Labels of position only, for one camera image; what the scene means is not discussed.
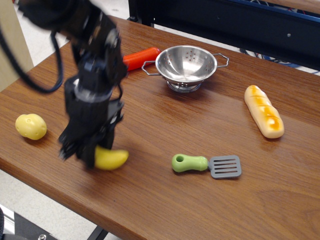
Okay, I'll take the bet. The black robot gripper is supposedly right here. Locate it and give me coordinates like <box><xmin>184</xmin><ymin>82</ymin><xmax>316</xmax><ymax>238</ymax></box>
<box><xmin>58</xmin><ymin>77</ymin><xmax>124</xmax><ymax>169</ymax></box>

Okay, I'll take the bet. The yellow toy banana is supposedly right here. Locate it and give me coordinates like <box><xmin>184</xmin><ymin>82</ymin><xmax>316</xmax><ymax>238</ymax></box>
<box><xmin>94</xmin><ymin>145</ymin><xmax>129</xmax><ymax>171</ymax></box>

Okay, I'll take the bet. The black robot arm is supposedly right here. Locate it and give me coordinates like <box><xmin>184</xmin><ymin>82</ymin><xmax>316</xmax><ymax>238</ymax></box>
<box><xmin>18</xmin><ymin>0</ymin><xmax>127</xmax><ymax>168</ymax></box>

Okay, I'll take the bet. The steel colander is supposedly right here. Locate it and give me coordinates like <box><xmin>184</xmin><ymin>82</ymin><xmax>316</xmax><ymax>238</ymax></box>
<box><xmin>141</xmin><ymin>45</ymin><xmax>230</xmax><ymax>93</ymax></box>

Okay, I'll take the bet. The yellow toy potato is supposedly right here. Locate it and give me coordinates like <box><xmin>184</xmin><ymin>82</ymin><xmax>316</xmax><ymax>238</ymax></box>
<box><xmin>15</xmin><ymin>113</ymin><xmax>47</xmax><ymax>140</ymax></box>

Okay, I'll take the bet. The red toy hot dog sausage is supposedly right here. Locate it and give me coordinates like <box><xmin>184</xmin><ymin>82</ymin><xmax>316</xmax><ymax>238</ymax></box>
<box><xmin>123</xmin><ymin>47</ymin><xmax>162</xmax><ymax>71</ymax></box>

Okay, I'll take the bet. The black metal table stand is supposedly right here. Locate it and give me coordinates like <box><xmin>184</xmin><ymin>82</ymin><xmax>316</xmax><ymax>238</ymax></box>
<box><xmin>0</xmin><ymin>207</ymin><xmax>110</xmax><ymax>240</ymax></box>

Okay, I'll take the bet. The light wooden panel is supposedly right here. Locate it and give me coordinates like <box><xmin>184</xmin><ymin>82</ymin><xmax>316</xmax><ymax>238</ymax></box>
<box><xmin>0</xmin><ymin>0</ymin><xmax>34</xmax><ymax>90</ymax></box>

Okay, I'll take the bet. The toy bread loaf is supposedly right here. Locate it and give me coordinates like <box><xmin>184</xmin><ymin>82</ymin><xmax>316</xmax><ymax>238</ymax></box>
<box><xmin>244</xmin><ymin>85</ymin><xmax>285</xmax><ymax>139</ymax></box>

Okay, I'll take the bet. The black braided cable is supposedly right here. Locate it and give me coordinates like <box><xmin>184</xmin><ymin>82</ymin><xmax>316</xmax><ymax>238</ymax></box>
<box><xmin>0</xmin><ymin>24</ymin><xmax>65</xmax><ymax>94</ymax></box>

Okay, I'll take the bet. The green handled grey toy spatula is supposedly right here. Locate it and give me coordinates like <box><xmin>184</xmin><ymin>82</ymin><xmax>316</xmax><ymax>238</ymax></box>
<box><xmin>171</xmin><ymin>154</ymin><xmax>242</xmax><ymax>179</ymax></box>

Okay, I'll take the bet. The dark blue metal frame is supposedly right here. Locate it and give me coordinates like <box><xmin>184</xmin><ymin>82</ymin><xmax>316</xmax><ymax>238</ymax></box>
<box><xmin>128</xmin><ymin>0</ymin><xmax>320</xmax><ymax>70</ymax></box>

